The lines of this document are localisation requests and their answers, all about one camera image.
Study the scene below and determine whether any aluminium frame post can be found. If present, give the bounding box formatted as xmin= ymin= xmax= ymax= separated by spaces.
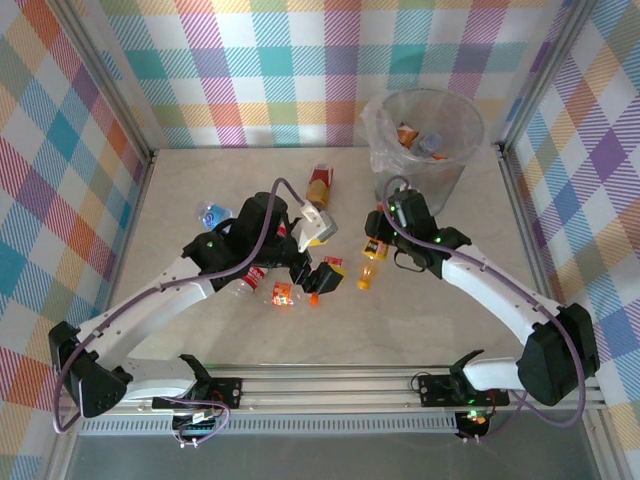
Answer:
xmin=53 ymin=0 xmax=160 ymax=164
xmin=493 ymin=0 xmax=601 ymax=157

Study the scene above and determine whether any silver wire mesh bin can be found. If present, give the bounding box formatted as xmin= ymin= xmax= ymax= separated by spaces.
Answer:
xmin=369 ymin=88 xmax=486 ymax=217

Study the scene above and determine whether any water bottle blue label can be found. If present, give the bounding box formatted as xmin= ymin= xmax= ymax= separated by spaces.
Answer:
xmin=196 ymin=199 xmax=237 ymax=230

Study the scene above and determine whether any slotted grey cable duct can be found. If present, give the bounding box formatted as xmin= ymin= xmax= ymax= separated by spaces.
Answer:
xmin=107 ymin=415 xmax=461 ymax=435

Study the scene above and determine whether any aluminium side rail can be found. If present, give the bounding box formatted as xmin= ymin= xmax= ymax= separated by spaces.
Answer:
xmin=92 ymin=148 xmax=160 ymax=371
xmin=496 ymin=144 xmax=576 ymax=351

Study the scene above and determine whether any clear plastic bin liner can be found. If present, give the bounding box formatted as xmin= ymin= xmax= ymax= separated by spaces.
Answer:
xmin=359 ymin=94 xmax=494 ymax=174

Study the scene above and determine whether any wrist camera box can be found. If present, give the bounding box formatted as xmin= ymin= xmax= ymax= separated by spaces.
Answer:
xmin=391 ymin=185 xmax=412 ymax=227
xmin=291 ymin=200 xmax=340 ymax=254

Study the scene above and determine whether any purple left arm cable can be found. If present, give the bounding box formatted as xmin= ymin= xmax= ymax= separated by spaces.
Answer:
xmin=52 ymin=177 xmax=306 ymax=449

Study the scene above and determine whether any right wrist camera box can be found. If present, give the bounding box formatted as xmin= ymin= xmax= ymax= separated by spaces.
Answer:
xmin=391 ymin=185 xmax=412 ymax=227

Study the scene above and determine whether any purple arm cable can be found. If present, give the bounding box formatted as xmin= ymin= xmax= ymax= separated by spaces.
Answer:
xmin=379 ymin=174 xmax=589 ymax=444
xmin=52 ymin=177 xmax=306 ymax=449

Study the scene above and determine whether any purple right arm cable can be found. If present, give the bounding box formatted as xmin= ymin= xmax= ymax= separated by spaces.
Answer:
xmin=379 ymin=174 xmax=589 ymax=444

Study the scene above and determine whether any yellow label juice bottle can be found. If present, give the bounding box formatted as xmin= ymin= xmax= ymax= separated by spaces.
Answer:
xmin=357 ymin=238 xmax=390 ymax=291

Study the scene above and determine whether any red capped bottle red label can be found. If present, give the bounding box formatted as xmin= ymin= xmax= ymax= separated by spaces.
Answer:
xmin=227 ymin=264 xmax=266 ymax=297

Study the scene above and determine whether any clear water bottle pink label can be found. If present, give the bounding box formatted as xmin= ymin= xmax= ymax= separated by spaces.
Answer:
xmin=411 ymin=132 xmax=445 ymax=157

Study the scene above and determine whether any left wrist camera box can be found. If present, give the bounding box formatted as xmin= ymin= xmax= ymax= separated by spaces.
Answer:
xmin=291 ymin=200 xmax=340 ymax=254

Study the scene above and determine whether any amber juice bottle red label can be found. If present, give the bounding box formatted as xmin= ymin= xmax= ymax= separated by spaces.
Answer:
xmin=305 ymin=164 xmax=335 ymax=210

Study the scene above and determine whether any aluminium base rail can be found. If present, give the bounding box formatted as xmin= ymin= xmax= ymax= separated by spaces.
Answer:
xmin=122 ymin=362 xmax=607 ymax=414

